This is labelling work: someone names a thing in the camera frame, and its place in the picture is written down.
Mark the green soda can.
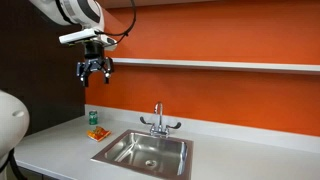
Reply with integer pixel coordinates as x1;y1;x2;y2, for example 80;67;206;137
89;110;98;125

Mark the white wall shelf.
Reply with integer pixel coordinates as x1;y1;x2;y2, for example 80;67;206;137
114;58;320;75

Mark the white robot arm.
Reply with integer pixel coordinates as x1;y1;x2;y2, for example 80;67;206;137
0;0;117;180

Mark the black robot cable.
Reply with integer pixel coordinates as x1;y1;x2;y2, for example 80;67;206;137
98;0;138;45

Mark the chrome faucet with handles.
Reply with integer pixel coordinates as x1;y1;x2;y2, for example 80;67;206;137
140;101;182;137

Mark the orange snack packet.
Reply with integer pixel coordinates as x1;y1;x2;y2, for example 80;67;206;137
87;126;111;142

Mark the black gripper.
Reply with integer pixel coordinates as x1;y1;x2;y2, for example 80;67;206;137
76;41;114;87

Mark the dark brown cabinet panel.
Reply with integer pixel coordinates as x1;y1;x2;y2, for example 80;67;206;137
0;0;85;134

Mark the stainless steel sink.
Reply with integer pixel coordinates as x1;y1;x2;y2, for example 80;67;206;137
92;130;193;180

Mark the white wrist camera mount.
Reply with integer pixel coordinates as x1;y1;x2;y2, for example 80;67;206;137
59;28;117;51

